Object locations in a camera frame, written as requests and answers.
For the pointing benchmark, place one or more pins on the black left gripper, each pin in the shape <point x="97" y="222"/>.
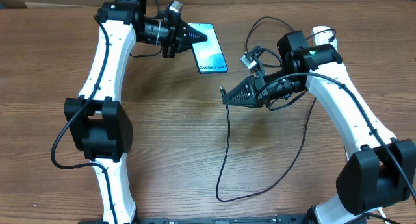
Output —
<point x="179" y="39"/>

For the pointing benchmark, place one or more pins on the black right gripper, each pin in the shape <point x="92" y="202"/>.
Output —
<point x="253" y="86"/>

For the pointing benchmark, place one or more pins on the Galaxy S24 smartphone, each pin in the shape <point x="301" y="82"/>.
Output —
<point x="208" y="54"/>

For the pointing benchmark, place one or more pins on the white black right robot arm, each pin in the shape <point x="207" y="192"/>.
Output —
<point x="380" y="168"/>

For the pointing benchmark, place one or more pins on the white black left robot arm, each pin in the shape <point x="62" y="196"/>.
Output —
<point x="96" y="119"/>

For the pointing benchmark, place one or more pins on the white charger plug adapter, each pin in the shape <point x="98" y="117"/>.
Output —
<point x="324" y="35"/>

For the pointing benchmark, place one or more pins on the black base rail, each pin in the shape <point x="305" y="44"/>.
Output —
<point x="278" y="219"/>

